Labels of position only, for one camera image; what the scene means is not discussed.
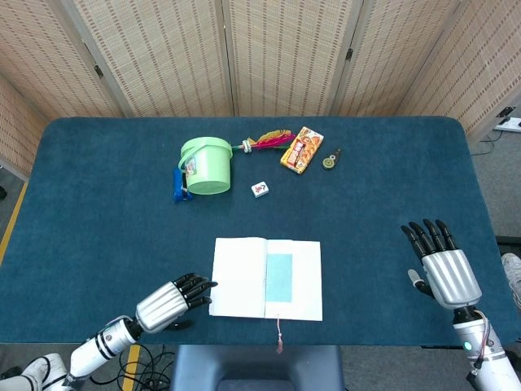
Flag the white power strip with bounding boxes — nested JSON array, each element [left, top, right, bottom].
[[493, 116, 521, 132]]

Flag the woven folding screen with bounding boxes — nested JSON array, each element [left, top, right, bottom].
[[0, 0, 521, 180]]

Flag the blue white bookmark pink tassel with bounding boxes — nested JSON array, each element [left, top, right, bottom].
[[265, 239, 295, 354]]

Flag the yellow cover lined notebook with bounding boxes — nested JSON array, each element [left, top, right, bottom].
[[208, 237, 324, 323]]

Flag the yellow curry box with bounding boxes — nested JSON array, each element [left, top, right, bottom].
[[279, 125, 326, 175]]

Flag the colourful feather shuttlecock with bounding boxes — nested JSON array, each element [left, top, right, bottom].
[[231, 128, 297, 155]]

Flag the dark blue table cloth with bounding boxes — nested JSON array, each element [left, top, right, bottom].
[[0, 116, 521, 347]]

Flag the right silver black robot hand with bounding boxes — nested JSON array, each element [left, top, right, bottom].
[[401, 218, 484, 310]]

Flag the black floor cables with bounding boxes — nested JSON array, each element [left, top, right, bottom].
[[89, 345, 177, 391]]

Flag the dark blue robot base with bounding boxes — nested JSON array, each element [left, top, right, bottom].
[[169, 345, 346, 391]]

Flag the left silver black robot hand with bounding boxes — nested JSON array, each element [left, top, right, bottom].
[[135, 272, 219, 334]]

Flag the green plastic bucket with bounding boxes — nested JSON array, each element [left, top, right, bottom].
[[179, 136, 234, 196]]

